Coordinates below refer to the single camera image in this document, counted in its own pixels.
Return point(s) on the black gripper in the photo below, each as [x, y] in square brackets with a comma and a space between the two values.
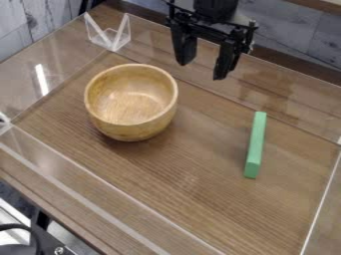
[216, 20]

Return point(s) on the green rectangular stick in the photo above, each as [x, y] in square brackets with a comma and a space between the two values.
[256, 146]

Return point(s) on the round wooden bowl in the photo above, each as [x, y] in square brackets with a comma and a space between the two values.
[132, 101]

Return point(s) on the clear acrylic corner bracket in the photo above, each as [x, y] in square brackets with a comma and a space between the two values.
[112, 39]

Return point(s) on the clear acrylic tray wall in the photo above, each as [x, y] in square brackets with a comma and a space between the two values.
[170, 196]

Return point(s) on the black table leg frame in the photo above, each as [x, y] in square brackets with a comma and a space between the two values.
[51, 245]

